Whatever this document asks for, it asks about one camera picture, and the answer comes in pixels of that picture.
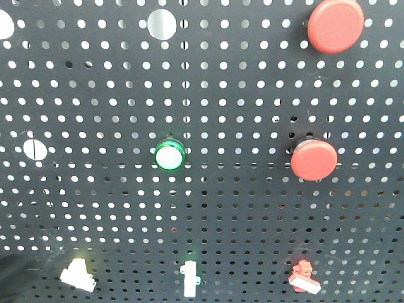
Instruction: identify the green lit toggle switch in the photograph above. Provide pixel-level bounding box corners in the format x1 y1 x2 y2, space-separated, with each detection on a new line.
179 261 201 297

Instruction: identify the green illuminated push button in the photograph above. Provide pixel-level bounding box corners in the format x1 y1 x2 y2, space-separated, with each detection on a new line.
155 138 186 170

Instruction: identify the red mushroom button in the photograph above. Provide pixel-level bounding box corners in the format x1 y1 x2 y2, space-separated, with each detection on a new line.
290 139 338 181
307 0 364 54

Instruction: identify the lower red mushroom button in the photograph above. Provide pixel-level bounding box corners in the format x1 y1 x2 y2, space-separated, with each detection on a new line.
290 139 338 181

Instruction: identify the black perforated pegboard panel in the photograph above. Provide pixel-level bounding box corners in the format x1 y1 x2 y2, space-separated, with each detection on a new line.
1 1 403 302

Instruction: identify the upper red mushroom button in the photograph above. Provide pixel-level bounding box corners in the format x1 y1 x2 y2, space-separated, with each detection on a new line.
307 0 364 54

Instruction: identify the yellow lit toggle switch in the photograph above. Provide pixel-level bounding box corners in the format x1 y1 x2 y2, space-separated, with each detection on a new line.
59 258 96 292

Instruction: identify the red toggle switch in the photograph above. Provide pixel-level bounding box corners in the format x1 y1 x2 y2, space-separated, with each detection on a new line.
288 259 321 294

